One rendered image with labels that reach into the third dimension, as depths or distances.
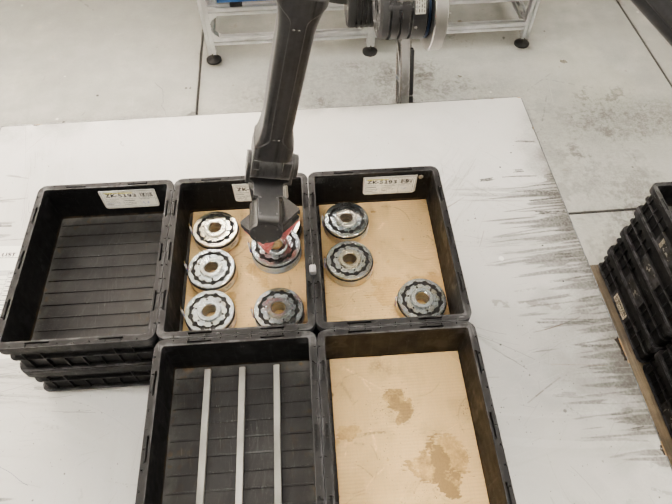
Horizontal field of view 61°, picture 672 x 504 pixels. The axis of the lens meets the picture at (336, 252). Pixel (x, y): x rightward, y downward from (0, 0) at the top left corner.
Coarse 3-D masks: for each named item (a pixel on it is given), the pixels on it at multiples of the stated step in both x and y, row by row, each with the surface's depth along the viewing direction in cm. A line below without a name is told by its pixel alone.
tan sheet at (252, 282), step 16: (192, 224) 133; (240, 224) 133; (192, 240) 130; (240, 240) 130; (192, 256) 128; (240, 256) 128; (304, 256) 128; (240, 272) 125; (256, 272) 125; (288, 272) 125; (304, 272) 125; (192, 288) 123; (240, 288) 123; (256, 288) 123; (272, 288) 123; (288, 288) 123; (304, 288) 123; (240, 304) 121; (304, 304) 121; (240, 320) 118; (304, 320) 118
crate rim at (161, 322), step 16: (240, 176) 128; (304, 176) 128; (176, 192) 125; (304, 192) 125; (176, 208) 123; (304, 208) 124; (176, 224) 121; (304, 224) 120; (304, 240) 118; (160, 304) 109; (160, 320) 107; (160, 336) 105; (176, 336) 105; (192, 336) 105; (208, 336) 105
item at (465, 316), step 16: (320, 176) 128; (336, 176) 128; (448, 224) 120; (448, 240) 118; (320, 288) 111; (464, 288) 111; (320, 304) 109; (464, 304) 109; (320, 320) 107; (352, 320) 107; (368, 320) 107; (384, 320) 107; (400, 320) 107; (416, 320) 107; (432, 320) 107; (448, 320) 107; (464, 320) 107
